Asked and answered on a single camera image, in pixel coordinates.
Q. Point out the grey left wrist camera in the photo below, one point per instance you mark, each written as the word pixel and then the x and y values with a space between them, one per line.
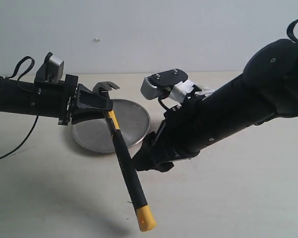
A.
pixel 51 71

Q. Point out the round metal plate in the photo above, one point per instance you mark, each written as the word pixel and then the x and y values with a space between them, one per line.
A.
pixel 94 135

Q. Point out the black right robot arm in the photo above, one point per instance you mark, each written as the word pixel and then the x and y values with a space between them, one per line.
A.
pixel 266 89

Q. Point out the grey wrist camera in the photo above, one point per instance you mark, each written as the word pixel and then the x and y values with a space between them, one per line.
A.
pixel 157 84
pixel 51 71

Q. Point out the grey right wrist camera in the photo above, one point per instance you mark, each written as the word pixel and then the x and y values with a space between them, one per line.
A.
pixel 157 84

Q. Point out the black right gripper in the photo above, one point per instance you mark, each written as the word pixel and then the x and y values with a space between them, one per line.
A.
pixel 179 137

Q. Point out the yellow black claw hammer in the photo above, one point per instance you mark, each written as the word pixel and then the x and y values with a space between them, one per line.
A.
pixel 142 210

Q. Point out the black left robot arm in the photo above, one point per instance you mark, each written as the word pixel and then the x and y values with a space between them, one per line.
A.
pixel 42 99

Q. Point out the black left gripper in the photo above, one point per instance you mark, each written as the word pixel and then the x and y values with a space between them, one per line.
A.
pixel 91 104

